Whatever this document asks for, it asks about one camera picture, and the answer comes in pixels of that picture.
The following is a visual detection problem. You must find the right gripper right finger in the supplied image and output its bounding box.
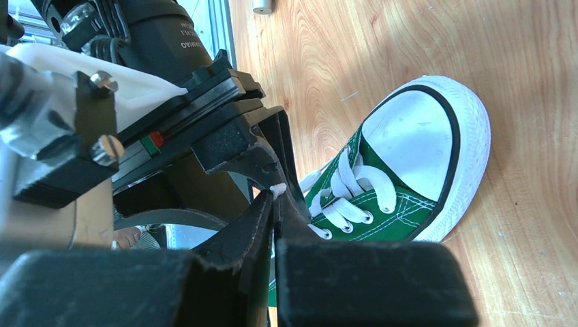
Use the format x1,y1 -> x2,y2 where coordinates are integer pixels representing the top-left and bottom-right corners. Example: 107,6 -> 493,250
272,193 -> 480,327

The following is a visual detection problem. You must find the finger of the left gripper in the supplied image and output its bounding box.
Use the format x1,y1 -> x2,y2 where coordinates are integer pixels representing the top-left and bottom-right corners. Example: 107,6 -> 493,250
244,106 -> 311,223
192,119 -> 288,189

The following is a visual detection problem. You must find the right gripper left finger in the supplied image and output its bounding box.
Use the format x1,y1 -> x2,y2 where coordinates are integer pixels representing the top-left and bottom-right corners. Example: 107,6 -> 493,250
1,191 -> 273,326

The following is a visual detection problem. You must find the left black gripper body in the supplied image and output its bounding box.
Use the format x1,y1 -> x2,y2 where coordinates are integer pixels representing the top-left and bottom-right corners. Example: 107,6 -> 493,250
13,48 -> 267,211

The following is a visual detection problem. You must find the white shoelace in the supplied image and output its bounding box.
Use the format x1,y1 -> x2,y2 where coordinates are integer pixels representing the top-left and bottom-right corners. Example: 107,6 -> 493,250
299,145 -> 398,240

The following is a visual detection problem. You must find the green canvas sneaker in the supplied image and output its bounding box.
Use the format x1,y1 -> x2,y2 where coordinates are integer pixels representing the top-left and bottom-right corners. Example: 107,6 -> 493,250
266,74 -> 492,308

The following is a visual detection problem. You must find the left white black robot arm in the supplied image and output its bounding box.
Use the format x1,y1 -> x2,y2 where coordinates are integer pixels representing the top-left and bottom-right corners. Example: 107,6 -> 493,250
35,1 -> 311,221

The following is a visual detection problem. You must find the operator hand in background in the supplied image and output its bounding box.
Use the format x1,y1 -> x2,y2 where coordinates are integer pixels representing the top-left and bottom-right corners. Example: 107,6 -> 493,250
113,227 -> 142,249

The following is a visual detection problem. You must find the silver microphone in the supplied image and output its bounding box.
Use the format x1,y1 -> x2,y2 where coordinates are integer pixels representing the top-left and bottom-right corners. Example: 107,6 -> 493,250
252,0 -> 274,15

